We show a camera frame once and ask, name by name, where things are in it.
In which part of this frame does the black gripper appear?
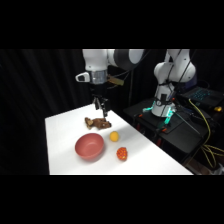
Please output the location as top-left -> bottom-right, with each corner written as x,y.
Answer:
89,82 -> 112,118

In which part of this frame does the red textured ball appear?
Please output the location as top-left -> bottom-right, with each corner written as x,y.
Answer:
116,147 -> 129,161

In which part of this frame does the yellow ball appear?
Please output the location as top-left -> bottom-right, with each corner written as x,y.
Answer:
109,131 -> 120,143

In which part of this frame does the pink bowl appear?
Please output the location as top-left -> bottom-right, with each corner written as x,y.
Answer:
74,132 -> 105,160

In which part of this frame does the brown plush teddy toy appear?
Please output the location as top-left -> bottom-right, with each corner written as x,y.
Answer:
84,116 -> 113,131

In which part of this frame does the black robot stand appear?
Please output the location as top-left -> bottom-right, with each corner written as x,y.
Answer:
123,97 -> 224,165

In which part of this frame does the black laptop with lit keyboard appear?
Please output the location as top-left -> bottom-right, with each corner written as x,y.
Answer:
179,85 -> 224,108

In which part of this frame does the tan wrist cable connector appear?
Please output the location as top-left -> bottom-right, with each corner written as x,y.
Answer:
106,75 -> 125,86

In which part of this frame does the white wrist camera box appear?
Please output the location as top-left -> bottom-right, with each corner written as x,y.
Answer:
75,72 -> 91,84

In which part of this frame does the yellow cable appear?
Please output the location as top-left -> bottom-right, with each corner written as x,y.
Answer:
187,98 -> 224,169

